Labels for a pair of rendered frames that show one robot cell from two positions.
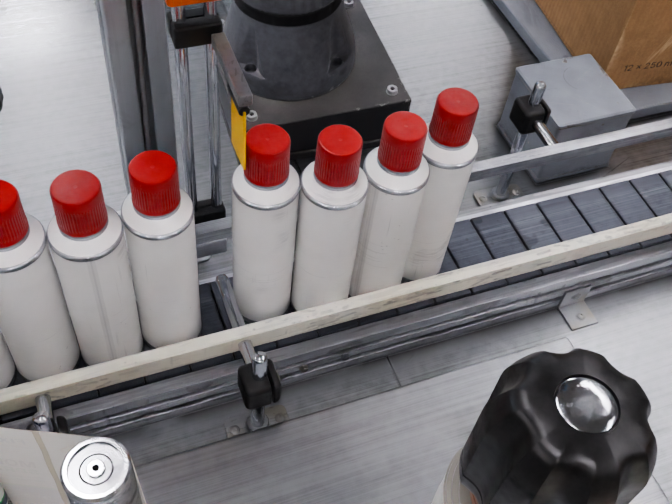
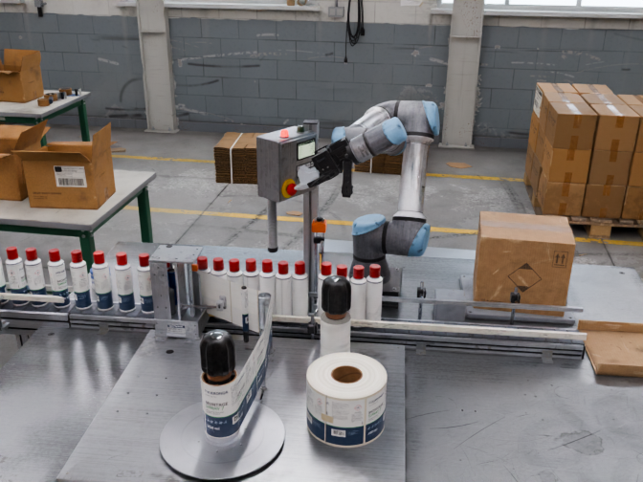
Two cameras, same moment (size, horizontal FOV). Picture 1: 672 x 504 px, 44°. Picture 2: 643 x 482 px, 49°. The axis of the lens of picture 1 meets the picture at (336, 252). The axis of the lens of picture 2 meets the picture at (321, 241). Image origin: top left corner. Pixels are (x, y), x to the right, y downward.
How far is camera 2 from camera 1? 1.70 m
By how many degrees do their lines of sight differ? 38
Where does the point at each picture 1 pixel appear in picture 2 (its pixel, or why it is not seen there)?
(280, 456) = (310, 343)
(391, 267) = (357, 311)
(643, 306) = (444, 356)
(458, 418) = (360, 349)
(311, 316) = not seen: hidden behind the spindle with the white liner
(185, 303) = (301, 304)
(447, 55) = (431, 293)
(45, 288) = (271, 287)
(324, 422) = not seen: hidden behind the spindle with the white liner
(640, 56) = (486, 295)
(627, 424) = (340, 281)
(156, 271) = (296, 290)
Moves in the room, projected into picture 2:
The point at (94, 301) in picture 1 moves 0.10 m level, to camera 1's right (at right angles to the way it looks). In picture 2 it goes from (280, 293) to (306, 301)
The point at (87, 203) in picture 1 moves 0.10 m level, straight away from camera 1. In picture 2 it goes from (283, 265) to (289, 251)
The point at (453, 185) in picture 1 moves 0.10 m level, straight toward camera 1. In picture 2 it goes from (373, 289) to (352, 300)
